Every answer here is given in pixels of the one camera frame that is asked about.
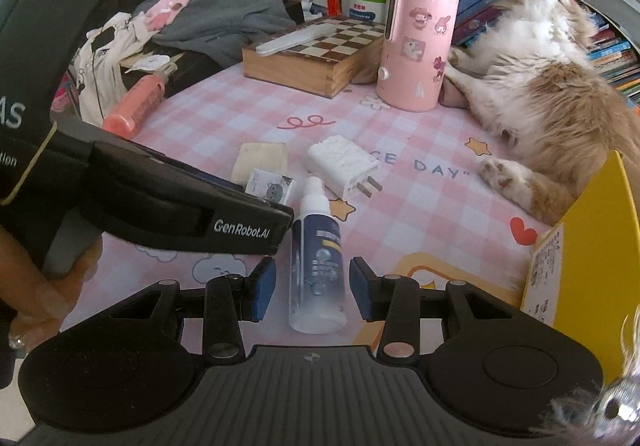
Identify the fluffy grey charm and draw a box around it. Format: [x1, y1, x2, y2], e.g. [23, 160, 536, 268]
[530, 306, 640, 446]

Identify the person's left hand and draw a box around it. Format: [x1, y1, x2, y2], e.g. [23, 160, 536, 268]
[0, 226, 104, 352]

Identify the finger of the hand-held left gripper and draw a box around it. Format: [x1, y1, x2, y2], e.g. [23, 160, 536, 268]
[92, 141, 294, 227]

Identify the clear spray bottle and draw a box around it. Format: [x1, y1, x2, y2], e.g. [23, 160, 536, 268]
[288, 176, 348, 334]

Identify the orange and white cat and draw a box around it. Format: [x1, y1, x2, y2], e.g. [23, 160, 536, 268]
[440, 0, 640, 227]

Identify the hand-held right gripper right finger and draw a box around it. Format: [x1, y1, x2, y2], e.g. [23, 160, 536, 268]
[348, 256, 521, 363]

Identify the pink plush mitten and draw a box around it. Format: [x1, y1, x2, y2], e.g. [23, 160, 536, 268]
[145, 0, 193, 32]

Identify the small white carton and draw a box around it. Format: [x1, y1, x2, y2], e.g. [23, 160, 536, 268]
[245, 167, 296, 207]

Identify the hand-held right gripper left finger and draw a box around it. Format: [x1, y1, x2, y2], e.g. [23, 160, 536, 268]
[107, 256, 278, 362]

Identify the grey cloth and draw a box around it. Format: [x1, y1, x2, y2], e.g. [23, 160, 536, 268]
[145, 0, 301, 72]

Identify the pink checked desktop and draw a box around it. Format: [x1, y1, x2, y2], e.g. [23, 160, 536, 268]
[60, 61, 608, 332]

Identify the white charger plug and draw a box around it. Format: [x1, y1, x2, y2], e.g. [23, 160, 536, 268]
[306, 136, 383, 202]

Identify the white flat case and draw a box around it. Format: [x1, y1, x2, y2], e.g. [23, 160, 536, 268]
[256, 23, 326, 58]

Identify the wooden chessboard box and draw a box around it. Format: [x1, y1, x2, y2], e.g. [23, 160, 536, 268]
[242, 16, 388, 99]

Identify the white tub green rim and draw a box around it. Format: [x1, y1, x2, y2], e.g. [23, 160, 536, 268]
[350, 0, 388, 24]

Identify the pink sticker-covered canister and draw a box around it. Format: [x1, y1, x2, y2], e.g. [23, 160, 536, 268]
[375, 0, 461, 113]

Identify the coral orange bottle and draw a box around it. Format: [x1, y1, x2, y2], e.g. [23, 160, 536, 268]
[102, 71, 171, 137]

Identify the yellow cardboard box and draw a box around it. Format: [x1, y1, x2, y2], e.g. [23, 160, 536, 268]
[520, 150, 640, 387]

